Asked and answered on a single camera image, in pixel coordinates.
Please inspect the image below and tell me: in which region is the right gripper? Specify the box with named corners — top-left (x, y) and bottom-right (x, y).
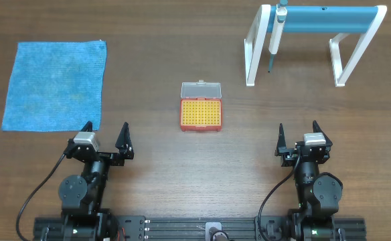
top-left (275, 120), bottom-right (333, 167)

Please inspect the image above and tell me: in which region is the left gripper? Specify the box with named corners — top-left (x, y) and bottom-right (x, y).
top-left (64, 120), bottom-right (135, 167)

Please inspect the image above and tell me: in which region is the white pipette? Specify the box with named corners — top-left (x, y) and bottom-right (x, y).
top-left (267, 0), bottom-right (289, 74)

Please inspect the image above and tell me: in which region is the blue cloth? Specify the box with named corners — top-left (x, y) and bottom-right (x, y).
top-left (0, 40), bottom-right (108, 133)

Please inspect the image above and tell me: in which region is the red and yellow tip box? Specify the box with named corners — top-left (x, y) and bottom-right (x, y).
top-left (179, 79), bottom-right (224, 133)

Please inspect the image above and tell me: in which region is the white and blue stand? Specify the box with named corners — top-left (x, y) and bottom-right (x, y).
top-left (244, 3), bottom-right (388, 88)

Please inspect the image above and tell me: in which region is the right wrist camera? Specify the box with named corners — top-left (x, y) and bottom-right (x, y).
top-left (303, 132), bottom-right (327, 147)

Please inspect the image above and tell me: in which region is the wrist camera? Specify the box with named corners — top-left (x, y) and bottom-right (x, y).
top-left (303, 132), bottom-right (327, 147)
top-left (72, 131), bottom-right (101, 152)

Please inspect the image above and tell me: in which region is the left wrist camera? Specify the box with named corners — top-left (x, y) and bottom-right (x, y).
top-left (72, 131), bottom-right (101, 152)

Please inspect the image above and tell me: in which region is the black cable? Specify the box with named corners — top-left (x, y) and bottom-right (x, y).
top-left (257, 154), bottom-right (302, 241)
top-left (15, 153), bottom-right (68, 241)

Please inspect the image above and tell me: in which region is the mounting rail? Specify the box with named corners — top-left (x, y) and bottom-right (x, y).
top-left (33, 215), bottom-right (367, 241)

